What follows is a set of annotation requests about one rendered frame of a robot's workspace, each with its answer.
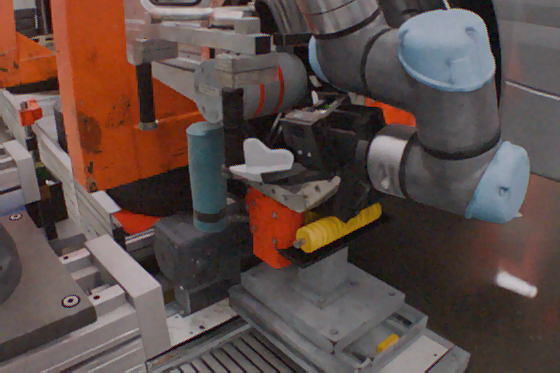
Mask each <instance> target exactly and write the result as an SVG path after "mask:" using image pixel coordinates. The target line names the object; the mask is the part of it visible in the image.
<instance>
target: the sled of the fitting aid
mask: <svg viewBox="0 0 560 373"><path fill-rule="evenodd" d="M228 297H229V307H230V308H232V309H233V310H234V311H235V312H236V313H237V314H238V315H239V316H241V317H242V318H244V319H245V320H246V321H247V322H248V323H250V324H251V325H252V326H253V327H255V328H256V329H257V330H258V331H259V332H260V333H261V334H262V335H263V336H264V337H266V338H268V339H269V340H270V341H271V342H272V343H273V344H274V345H275V346H277V347H278V348H279V349H281V350H282V351H283V352H284V353H285V354H286V355H288V356H289V357H291V358H292V359H293V360H294V361H295V362H296V363H297V364H300V366H301V367H302V368H303V369H304V370H305V371H307V372H309V373H377V372H378V371H379V370H380V369H383V368H384V367H385V366H386V365H387V364H389V363H390V362H391V361H392V360H393V359H395V358H396V357H397V356H398V355H399V354H401V353H403V352H404V351H405V350H406V349H408V348H409V347H410V346H411V345H412V344H414V343H415V342H416V341H417V340H418V339H419V338H420V337H421V336H422V335H423V334H424V332H425V329H426V323H427V318H428V316H427V314H425V313H422V312H420V311H419V310H418V309H416V308H413V307H411V306H409V304H407V303H405V302H404V305H403V306H402V307H401V308H399V309H398V310H397V311H395V312H394V313H392V314H391V315H390V316H388V317H387V318H385V319H384V320H383V321H381V322H380V323H379V324H377V325H376V326H374V327H373V328H372V329H370V330H369V331H368V332H366V333H365V334H363V335H362V336H361V337H359V338H358V339H357V340H355V341H354V342H352V343H351V344H349V345H347V346H345V347H344V348H343V349H341V350H340V351H339V352H337V353H336V354H334V355H332V354H331V353H330V352H328V351H326V350H325V349H324V348H323V347H322V346H321V345H320V344H317V343H316V342H315V341H314V340H312V339H311V338H310V337H309V336H306V335H305V334H304V333H303V332H301V331H300V330H299V329H298V328H296V327H295V326H294V325H293V324H290V323H289V322H288V321H287V320H285V319H284V318H283V317H282V316H281V315H279V314H278V313H277V312H276V311H274V310H273V309H272V308H271V307H268V306H267V305H266V304H265V303H263V302H262V301H261V300H260V299H259V298H256V297H255V296H254V295H253V294H251V293H250V292H249V291H248V290H247V289H245V288H244V287H243V286H242V285H241V282H240V283H237V284H235V285H233V286H231V287H229V288H228Z"/></svg>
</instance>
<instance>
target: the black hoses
mask: <svg viewBox="0 0 560 373"><path fill-rule="evenodd" d="M254 7H255V12H256V15H257V17H258V18H260V22H261V24H262V25H260V30H261V34H267V35H270V36H273V45H274V46H280V47H290V46H299V45H308V44H310V42H311V39H312V37H313V36H312V34H311V32H310V30H309V28H308V25H307V23H306V21H305V19H304V17H303V15H302V13H301V10H300V8H299V6H298V4H297V2H296V0H255V2H254Z"/></svg>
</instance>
